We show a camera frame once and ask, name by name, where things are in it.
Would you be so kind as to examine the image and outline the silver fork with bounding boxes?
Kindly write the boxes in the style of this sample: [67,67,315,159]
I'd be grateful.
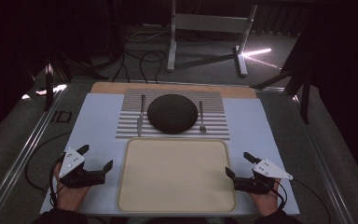
[198,100,208,134]

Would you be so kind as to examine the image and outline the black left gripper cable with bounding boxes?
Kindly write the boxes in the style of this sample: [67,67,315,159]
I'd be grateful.
[24,131,73,208]

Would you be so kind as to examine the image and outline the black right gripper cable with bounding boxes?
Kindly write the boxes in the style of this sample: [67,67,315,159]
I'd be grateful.
[273,177,332,224]

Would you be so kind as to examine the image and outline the black round plate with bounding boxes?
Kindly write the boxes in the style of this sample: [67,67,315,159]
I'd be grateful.
[146,93,199,135]

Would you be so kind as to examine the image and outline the beige tray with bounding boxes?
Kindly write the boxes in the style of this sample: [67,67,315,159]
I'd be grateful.
[116,137,238,214]

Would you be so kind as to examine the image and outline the black floor cables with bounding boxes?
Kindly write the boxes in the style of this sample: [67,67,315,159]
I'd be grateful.
[111,29,169,84]

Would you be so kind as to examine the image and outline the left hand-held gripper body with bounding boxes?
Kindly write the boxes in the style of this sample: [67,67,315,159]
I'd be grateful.
[58,147,106,189]

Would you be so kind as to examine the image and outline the person's left hand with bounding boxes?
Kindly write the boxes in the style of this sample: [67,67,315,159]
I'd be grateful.
[53,171,91,213]

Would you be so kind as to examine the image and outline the white metal stand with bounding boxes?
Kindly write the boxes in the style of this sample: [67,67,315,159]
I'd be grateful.
[166,0,259,77]

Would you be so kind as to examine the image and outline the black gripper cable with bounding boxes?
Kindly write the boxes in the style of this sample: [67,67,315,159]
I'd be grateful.
[273,177,332,224]
[24,131,73,208]

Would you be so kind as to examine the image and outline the white paper sheet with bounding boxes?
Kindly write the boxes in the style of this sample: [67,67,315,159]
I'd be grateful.
[39,92,301,217]

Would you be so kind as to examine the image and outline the black tripod stand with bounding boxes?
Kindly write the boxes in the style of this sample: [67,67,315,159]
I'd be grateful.
[250,68,312,125]
[41,50,110,112]

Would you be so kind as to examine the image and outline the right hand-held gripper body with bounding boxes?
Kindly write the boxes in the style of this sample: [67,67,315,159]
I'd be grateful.
[233,158,294,195]

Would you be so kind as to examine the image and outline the aluminium rail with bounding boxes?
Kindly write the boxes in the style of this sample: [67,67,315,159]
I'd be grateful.
[0,83,69,224]
[255,87,358,224]

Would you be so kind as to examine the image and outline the grey striped placemat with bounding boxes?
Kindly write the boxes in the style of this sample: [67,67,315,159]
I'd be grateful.
[115,88,231,141]

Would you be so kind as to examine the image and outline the person's right hand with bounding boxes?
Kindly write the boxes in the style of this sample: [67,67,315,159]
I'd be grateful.
[249,178,282,217]

